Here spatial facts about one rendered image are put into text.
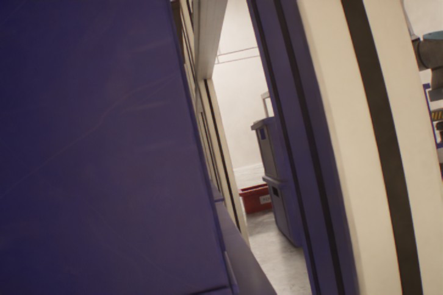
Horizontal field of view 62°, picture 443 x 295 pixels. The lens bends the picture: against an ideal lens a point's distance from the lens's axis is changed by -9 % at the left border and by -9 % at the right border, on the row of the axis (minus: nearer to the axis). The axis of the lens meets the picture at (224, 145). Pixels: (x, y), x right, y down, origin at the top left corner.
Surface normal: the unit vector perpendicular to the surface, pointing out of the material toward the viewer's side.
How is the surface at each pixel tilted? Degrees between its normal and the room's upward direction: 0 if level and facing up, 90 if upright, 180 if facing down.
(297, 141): 90
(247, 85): 90
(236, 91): 90
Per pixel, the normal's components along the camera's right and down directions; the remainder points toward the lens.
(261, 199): 0.04, -0.01
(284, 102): -0.97, 0.22
